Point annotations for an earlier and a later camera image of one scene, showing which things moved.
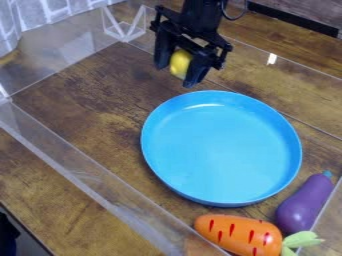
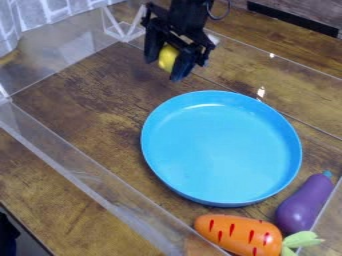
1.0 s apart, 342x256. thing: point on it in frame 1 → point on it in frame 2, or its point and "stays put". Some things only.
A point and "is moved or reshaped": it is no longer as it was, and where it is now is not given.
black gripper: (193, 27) → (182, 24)
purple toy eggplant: (300, 208) stays put
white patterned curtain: (22, 15) stays put
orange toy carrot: (241, 236) stays put
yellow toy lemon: (179, 63) is moved or reshaped
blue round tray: (221, 147) stays put
